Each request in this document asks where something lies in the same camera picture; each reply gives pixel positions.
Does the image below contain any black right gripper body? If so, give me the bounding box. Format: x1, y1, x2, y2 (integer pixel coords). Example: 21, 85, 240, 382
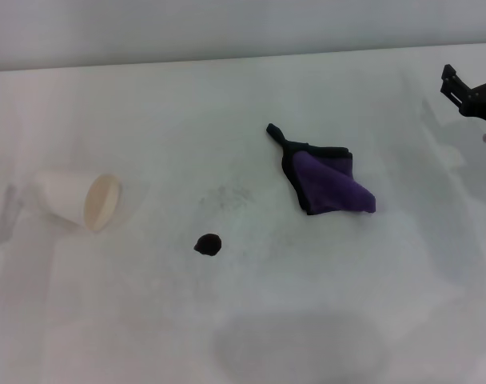
460, 79, 486, 131

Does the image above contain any purple rag with black trim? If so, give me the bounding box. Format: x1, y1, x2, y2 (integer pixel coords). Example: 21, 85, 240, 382
265, 122, 376, 217

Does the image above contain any white paper cup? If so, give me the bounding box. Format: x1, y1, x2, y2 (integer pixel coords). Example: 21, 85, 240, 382
34, 170, 123, 233

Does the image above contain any black water stain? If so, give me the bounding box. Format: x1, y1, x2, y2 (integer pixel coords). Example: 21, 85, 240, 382
193, 233, 223, 257

